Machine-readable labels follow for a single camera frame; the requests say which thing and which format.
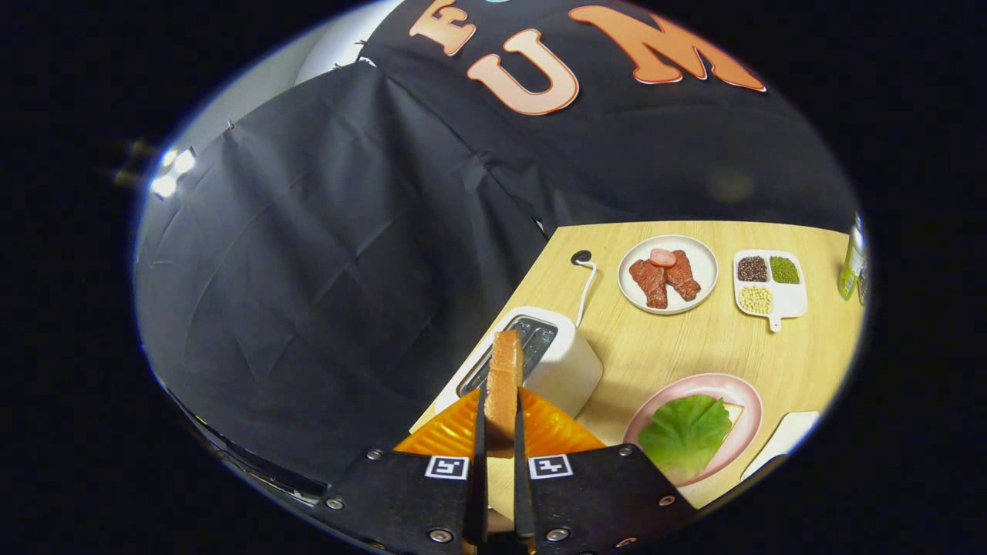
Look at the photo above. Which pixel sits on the white square plate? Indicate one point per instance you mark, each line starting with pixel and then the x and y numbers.
pixel 786 435

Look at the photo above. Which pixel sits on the pink round plate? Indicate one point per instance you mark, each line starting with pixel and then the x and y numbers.
pixel 746 432

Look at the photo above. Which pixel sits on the white square bread slice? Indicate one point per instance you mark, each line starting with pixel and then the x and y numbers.
pixel 736 415

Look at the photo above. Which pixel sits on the green bottle silver cap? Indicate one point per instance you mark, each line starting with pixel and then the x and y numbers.
pixel 852 266

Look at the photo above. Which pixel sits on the green bean pile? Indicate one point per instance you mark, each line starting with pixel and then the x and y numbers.
pixel 785 270

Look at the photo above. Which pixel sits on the brown meat piece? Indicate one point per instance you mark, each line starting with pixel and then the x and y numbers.
pixel 649 284
pixel 684 276

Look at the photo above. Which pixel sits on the black backdrop cloth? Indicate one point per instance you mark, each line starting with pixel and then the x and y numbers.
pixel 308 270

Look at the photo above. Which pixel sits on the grey round plate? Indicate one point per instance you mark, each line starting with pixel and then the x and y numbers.
pixel 702 262

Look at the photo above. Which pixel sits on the green lettuce leaf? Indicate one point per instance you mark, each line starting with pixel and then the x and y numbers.
pixel 682 435

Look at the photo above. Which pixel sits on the toasted bread slice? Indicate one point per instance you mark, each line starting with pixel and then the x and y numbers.
pixel 505 385

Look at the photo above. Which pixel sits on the white divided dish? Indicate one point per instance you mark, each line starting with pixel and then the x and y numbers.
pixel 790 297

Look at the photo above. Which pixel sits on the ceiling light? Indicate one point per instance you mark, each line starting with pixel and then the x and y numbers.
pixel 163 185

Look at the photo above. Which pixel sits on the pink sausage slice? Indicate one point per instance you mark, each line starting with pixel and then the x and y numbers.
pixel 662 257

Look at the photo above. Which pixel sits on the white toaster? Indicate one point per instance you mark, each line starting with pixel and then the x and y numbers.
pixel 563 370

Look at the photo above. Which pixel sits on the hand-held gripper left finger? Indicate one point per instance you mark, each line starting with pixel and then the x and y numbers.
pixel 480 478

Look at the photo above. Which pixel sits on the red bean pile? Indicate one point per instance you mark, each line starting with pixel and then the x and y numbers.
pixel 752 269

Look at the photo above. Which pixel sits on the soybean pile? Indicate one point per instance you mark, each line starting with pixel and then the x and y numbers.
pixel 756 299

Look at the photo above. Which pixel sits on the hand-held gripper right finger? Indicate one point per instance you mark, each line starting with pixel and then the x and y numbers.
pixel 521 478

